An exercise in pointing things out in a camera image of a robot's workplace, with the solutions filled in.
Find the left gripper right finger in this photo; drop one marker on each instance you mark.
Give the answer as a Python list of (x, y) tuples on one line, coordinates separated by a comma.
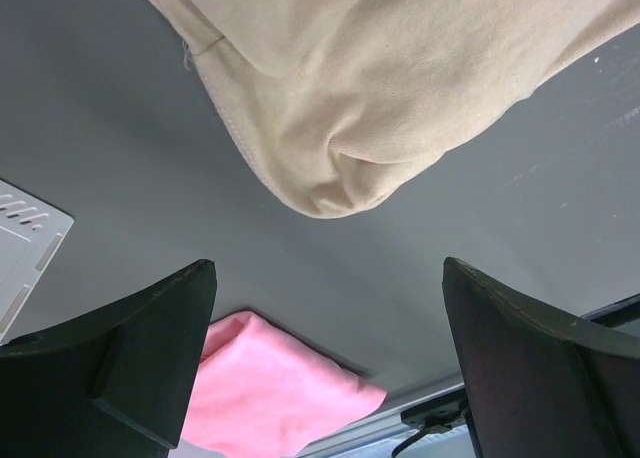
[(541, 382)]

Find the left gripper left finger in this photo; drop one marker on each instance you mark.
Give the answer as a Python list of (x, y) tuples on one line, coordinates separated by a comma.
[(114, 382)]

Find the beige t shirt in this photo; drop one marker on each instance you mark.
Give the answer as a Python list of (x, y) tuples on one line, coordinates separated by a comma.
[(334, 104)]

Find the pink folded t shirt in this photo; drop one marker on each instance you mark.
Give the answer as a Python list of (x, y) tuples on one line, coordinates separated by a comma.
[(260, 392)]

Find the white perforated file organizer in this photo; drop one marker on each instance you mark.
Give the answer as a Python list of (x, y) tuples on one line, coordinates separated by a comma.
[(31, 234)]

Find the aluminium mounting rail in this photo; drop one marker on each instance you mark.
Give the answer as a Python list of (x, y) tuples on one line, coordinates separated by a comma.
[(386, 422)]

